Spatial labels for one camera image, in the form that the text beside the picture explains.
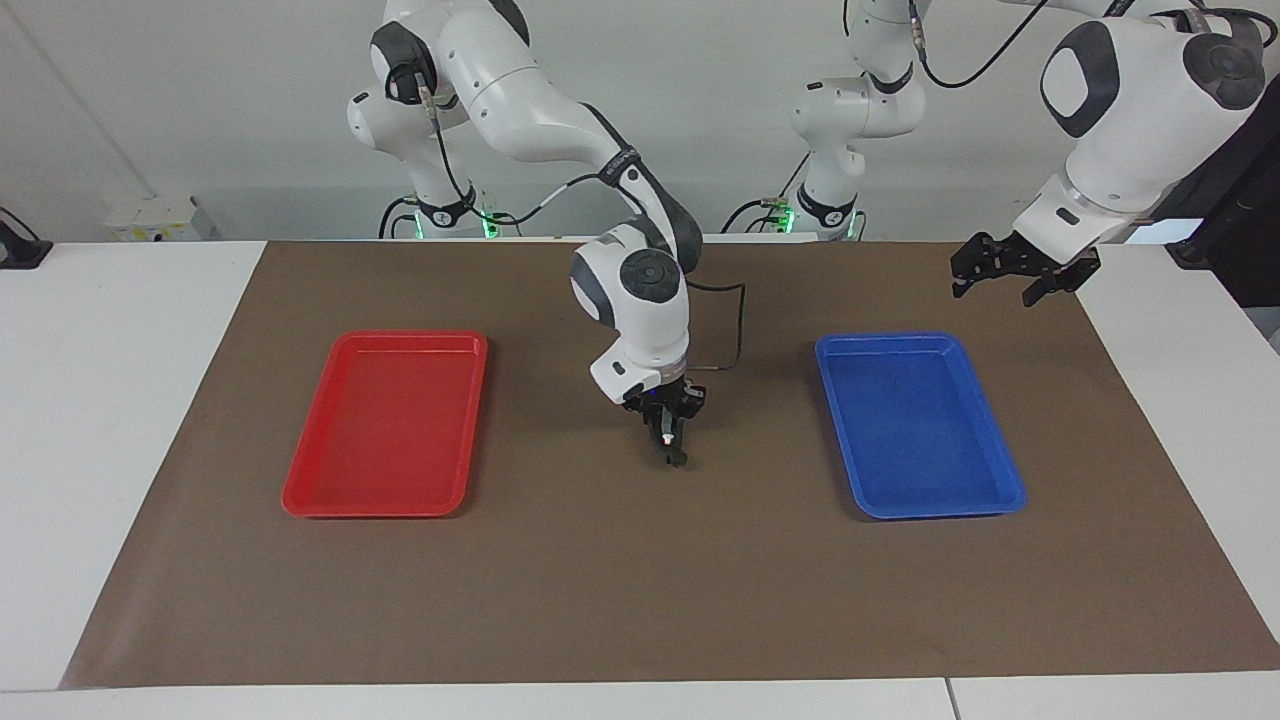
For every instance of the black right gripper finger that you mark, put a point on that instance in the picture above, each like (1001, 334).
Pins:
(688, 415)
(661, 425)

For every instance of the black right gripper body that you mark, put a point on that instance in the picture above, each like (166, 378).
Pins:
(665, 398)

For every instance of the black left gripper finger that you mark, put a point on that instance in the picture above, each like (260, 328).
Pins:
(980, 265)
(1060, 278)

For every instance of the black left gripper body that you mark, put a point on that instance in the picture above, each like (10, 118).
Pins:
(1030, 255)

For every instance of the dark grey brake pad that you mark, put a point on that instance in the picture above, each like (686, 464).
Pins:
(678, 459)

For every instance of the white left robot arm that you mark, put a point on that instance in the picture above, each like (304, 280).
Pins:
(1130, 130)

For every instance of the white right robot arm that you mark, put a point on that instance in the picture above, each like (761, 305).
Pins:
(520, 100)

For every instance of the brown table mat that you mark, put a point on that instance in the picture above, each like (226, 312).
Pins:
(600, 580)

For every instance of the blue plastic tray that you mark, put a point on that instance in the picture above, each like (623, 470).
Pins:
(915, 430)

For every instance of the red plastic tray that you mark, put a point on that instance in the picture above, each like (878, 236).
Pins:
(390, 430)

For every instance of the white socket box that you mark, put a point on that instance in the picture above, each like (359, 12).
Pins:
(150, 218)

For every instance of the black clamp stand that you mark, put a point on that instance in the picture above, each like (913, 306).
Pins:
(20, 248)

